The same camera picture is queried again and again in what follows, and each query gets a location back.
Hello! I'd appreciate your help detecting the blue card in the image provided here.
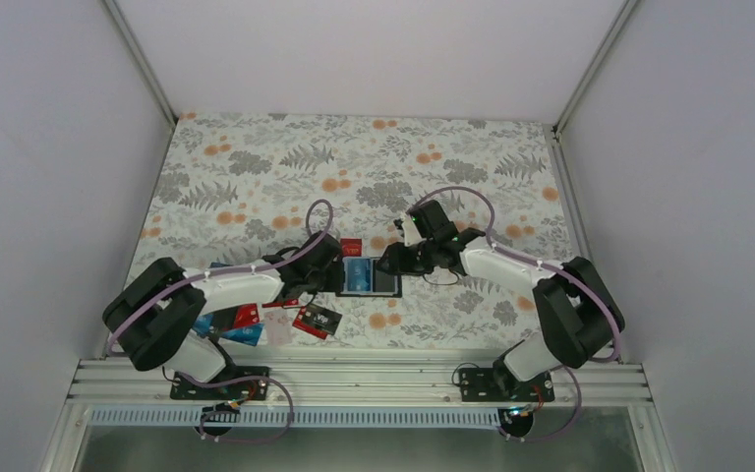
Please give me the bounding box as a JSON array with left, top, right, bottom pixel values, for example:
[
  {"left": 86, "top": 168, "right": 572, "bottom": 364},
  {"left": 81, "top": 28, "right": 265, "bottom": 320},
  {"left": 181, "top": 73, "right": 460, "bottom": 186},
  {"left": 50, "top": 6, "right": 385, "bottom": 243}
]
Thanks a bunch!
[
  {"left": 344, "top": 258, "right": 373, "bottom": 293},
  {"left": 220, "top": 324, "right": 263, "bottom": 346},
  {"left": 193, "top": 314, "right": 213, "bottom": 337}
]

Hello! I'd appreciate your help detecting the black card holder wallet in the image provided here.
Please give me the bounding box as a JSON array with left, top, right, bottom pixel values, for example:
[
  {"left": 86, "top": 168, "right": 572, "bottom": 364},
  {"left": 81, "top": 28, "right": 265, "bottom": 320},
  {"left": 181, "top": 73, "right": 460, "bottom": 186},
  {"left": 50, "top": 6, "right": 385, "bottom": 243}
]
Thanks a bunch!
[{"left": 337, "top": 257, "right": 402, "bottom": 298}]

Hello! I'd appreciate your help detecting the pale pink blossom card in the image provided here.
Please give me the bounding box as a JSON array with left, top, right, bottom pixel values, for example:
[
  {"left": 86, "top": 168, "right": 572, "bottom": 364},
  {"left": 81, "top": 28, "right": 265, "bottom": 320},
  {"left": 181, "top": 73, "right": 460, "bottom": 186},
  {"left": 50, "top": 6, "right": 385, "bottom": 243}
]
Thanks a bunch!
[{"left": 263, "top": 309, "right": 293, "bottom": 346}]

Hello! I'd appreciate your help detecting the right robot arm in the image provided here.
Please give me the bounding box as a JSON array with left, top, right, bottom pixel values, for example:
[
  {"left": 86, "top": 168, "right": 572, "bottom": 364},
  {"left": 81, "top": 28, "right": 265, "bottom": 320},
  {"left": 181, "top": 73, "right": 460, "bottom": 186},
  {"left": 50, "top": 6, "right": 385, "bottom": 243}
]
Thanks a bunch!
[{"left": 377, "top": 201, "right": 624, "bottom": 400}]

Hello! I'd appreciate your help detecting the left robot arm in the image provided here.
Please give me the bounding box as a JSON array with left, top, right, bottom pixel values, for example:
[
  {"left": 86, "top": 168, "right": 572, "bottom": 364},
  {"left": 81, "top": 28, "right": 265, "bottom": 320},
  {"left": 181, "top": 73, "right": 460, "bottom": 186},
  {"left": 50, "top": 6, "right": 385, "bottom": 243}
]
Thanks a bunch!
[{"left": 101, "top": 232, "right": 342, "bottom": 398}]

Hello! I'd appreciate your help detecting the red VIP card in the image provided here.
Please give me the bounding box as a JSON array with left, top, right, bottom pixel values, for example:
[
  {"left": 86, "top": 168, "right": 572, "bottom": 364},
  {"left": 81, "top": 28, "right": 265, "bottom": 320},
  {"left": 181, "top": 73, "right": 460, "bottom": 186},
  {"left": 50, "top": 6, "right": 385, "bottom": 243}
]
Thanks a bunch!
[{"left": 340, "top": 238, "right": 363, "bottom": 258}]

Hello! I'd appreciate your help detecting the black patterned card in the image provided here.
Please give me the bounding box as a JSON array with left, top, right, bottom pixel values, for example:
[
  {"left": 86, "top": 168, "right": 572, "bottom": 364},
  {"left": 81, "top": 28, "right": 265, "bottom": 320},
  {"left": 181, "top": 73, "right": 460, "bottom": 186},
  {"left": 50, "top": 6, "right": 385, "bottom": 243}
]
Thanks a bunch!
[{"left": 302, "top": 304, "right": 342, "bottom": 338}]

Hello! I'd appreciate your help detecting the red card lower left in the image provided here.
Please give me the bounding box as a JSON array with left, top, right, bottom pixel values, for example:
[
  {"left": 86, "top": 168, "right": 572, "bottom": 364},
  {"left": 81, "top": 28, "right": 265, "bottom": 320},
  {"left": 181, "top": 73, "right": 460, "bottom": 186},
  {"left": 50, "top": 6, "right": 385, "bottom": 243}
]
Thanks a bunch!
[{"left": 232, "top": 304, "right": 261, "bottom": 329}]

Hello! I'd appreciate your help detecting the floral patterned table mat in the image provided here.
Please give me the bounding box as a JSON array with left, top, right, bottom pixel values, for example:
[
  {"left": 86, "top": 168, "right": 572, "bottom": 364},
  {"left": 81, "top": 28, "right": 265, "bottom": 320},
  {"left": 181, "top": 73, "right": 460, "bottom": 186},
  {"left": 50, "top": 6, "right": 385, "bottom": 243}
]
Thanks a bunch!
[{"left": 108, "top": 111, "right": 597, "bottom": 351}]

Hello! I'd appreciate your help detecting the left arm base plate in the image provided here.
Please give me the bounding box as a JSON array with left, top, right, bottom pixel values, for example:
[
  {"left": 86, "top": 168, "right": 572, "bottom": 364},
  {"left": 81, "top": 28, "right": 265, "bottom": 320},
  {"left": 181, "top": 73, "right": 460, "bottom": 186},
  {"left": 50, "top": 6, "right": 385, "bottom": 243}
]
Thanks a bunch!
[{"left": 169, "top": 366, "right": 270, "bottom": 402}]

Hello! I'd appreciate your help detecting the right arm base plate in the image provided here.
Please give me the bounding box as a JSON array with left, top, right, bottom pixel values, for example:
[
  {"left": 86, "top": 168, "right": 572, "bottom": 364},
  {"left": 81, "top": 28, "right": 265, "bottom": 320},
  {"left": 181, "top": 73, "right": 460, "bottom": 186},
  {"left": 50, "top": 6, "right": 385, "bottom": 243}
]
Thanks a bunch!
[{"left": 455, "top": 367, "right": 555, "bottom": 403}]

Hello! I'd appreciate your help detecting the aluminium rail frame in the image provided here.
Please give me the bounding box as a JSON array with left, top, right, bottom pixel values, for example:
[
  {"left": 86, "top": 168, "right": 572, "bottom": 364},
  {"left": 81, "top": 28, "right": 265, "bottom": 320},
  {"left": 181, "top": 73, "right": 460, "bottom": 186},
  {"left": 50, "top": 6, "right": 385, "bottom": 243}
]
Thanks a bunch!
[{"left": 67, "top": 345, "right": 653, "bottom": 407}]

